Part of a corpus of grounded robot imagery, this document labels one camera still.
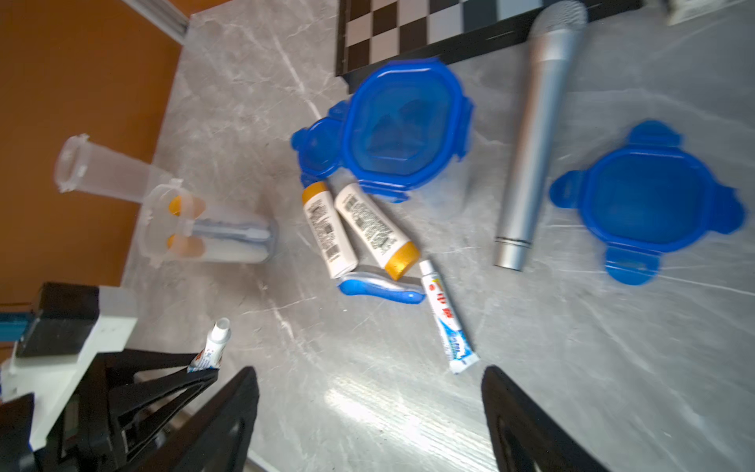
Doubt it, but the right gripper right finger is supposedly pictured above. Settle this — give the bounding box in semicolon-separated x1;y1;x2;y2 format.
481;365;607;472

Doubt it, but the toothpaste tube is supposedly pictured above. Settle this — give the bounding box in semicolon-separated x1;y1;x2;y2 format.
420;259;480;374
187;318;231;373

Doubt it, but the white bottle orange cap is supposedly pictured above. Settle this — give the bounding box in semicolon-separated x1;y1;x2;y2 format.
166;235;271;264
168;195;235;221
302;181;358;279
335;183;421;281

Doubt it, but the black white checkerboard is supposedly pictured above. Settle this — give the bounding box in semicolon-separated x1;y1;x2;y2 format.
334;0;644;90

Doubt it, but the silver microphone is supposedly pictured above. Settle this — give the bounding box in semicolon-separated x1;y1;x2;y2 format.
494;1;588;271

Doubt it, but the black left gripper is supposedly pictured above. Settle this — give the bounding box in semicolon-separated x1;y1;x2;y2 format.
1;349;218;471

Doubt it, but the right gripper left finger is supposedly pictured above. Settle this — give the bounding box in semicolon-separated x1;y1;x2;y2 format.
137;367;260;472

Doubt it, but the clear plastic container back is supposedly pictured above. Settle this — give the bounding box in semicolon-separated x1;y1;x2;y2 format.
135;180;276;267

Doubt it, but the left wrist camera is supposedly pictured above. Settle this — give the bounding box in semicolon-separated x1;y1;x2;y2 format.
1;282;138;452

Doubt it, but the blue toothbrush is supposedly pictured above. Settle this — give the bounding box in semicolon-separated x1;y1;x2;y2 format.
336;267;426;305
193;219;273;243

